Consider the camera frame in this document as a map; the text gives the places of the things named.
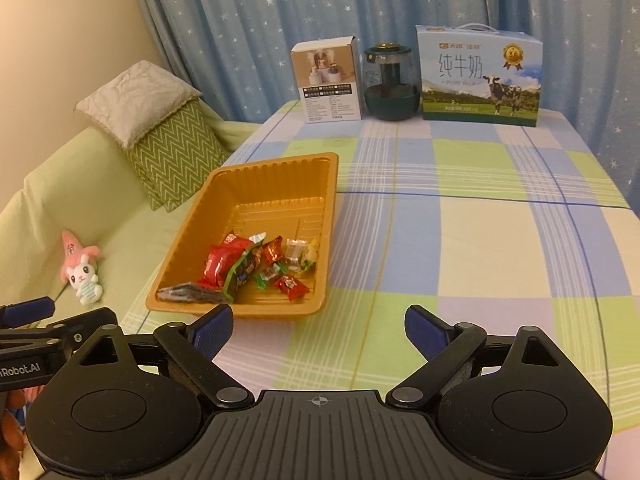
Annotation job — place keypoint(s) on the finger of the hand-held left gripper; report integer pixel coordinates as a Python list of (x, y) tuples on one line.
[(75, 332), (30, 311)]

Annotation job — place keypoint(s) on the large red snack packet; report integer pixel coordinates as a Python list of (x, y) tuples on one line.
[(215, 265)]

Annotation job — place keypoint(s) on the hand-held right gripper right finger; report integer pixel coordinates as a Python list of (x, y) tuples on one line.
[(425, 331)]

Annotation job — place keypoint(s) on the light green sofa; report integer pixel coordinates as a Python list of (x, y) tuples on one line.
[(50, 200)]

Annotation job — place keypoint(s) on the white product box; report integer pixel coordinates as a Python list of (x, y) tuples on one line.
[(327, 80)]

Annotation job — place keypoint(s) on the pink rabbit plush toy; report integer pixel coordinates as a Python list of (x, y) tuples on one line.
[(82, 272)]

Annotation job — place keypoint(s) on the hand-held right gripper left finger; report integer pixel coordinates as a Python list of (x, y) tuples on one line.
[(212, 332)]

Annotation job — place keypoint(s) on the yellow-green candy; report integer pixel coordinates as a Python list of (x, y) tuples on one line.
[(310, 258)]

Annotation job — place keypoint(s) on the green zigzag cushion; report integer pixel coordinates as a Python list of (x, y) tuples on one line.
[(185, 155), (147, 185)]

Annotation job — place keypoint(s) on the person's printed clothing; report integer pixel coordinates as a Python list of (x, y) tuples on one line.
[(10, 425)]

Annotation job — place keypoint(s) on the green-edged snack packet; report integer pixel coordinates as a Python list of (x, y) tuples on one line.
[(245, 272)]

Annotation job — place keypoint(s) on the red crinkled candy packet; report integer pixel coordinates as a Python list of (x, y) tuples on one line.
[(231, 238)]

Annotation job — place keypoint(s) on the small red candy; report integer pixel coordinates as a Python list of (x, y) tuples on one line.
[(291, 287)]

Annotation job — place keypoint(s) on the red-brown candy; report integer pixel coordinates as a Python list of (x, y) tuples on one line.
[(273, 252)]

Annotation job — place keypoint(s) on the white snack packet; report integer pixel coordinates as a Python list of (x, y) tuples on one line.
[(258, 237)]

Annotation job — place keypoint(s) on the dark glass jar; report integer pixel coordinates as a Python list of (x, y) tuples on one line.
[(391, 90)]

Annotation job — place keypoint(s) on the blue milk carton box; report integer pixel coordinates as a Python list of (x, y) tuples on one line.
[(480, 80)]

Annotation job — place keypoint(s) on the silver-grey long snack packet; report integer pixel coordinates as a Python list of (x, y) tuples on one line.
[(187, 292)]

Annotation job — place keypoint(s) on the white crinkled cushion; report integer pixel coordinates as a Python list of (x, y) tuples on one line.
[(135, 100)]

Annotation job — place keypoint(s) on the orange plastic tray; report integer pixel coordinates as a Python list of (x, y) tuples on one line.
[(280, 185)]

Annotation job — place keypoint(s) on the green candy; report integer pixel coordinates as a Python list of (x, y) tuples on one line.
[(267, 275)]

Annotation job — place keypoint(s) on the blue star-print curtain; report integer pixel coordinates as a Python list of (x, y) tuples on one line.
[(250, 20)]

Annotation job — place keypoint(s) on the clear-wrapped caramel candy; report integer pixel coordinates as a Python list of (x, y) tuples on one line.
[(295, 250)]

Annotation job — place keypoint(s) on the plaid tablecloth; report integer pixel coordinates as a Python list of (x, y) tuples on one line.
[(475, 220)]

